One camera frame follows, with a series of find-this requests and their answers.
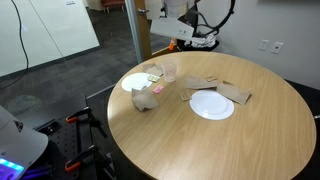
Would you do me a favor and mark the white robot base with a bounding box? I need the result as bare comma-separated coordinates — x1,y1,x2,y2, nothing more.
0,106,48,180

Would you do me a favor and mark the white plate near cup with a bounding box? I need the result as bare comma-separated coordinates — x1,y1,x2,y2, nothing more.
121,73,152,92

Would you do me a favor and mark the clear plastic cup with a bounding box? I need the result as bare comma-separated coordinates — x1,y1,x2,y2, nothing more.
161,60,177,82

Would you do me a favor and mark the pink sugar packet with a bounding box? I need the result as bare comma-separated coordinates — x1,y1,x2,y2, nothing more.
152,85,164,94

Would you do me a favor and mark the yellow green packet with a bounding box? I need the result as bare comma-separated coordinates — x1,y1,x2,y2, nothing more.
148,75,160,82

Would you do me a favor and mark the crumpled brown napkin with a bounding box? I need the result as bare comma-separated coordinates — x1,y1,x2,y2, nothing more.
131,88,159,111

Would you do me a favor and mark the small brown napkin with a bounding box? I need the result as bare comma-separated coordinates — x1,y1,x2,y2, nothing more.
143,63,163,76

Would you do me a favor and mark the flat brown napkin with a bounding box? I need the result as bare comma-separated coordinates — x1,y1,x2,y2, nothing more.
184,76,218,89

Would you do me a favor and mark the folded brown napkin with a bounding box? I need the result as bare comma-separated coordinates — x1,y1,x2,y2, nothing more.
216,81,252,105

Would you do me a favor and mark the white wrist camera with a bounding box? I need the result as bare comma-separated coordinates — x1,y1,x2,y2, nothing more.
150,18,194,40

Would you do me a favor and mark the orange handled clamp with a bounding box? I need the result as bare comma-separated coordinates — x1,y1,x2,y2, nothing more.
65,106,107,138
64,145,114,173

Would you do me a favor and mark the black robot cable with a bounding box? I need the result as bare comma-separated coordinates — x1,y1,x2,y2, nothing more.
189,0,236,38

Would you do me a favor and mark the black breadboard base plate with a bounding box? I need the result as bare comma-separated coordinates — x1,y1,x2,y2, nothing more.
21,118,117,180

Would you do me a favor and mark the white light switch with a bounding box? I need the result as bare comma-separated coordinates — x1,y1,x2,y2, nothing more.
259,40,269,51

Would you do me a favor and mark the white wall outlet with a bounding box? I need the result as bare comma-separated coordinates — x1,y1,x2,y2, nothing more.
270,42,283,54

